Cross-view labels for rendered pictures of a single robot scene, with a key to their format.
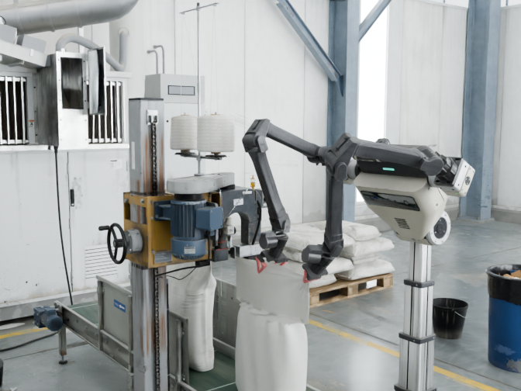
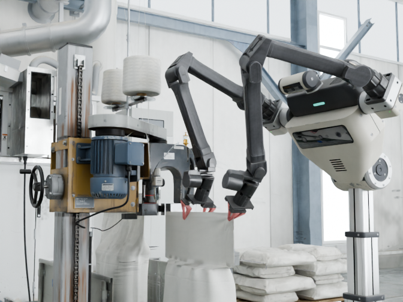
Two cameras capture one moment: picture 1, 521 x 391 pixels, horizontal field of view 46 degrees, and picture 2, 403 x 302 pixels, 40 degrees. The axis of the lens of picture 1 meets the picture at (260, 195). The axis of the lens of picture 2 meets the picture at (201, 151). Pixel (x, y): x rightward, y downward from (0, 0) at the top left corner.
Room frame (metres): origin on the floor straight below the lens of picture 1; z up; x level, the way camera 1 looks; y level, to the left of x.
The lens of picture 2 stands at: (0.40, -0.25, 1.06)
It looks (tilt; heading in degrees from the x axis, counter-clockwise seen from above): 6 degrees up; 5
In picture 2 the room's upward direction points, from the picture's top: straight up
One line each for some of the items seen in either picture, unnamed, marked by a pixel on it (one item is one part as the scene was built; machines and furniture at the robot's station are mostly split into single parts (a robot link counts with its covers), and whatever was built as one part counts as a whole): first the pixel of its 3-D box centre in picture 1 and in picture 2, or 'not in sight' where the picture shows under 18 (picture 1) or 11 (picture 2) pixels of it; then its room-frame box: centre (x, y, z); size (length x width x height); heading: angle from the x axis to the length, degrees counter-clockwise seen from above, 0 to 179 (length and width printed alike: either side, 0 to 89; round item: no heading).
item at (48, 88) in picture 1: (60, 101); (31, 114); (4.92, 1.57, 1.82); 0.51 x 0.27 x 0.71; 38
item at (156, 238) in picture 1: (167, 226); (93, 177); (2.82, 0.43, 1.18); 0.34 x 0.25 x 0.31; 128
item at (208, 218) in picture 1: (209, 220); (129, 157); (2.56, 0.21, 1.25); 0.10 x 0.08 x 0.12; 153
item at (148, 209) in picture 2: (217, 254); (146, 209); (2.88, 0.20, 1.04); 0.08 x 0.06 x 0.05; 128
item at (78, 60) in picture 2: (153, 117); (80, 61); (2.70, 0.46, 1.68); 0.05 x 0.03 x 0.06; 128
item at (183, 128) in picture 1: (184, 133); (116, 87); (2.91, 0.35, 1.61); 0.15 x 0.14 x 0.17; 38
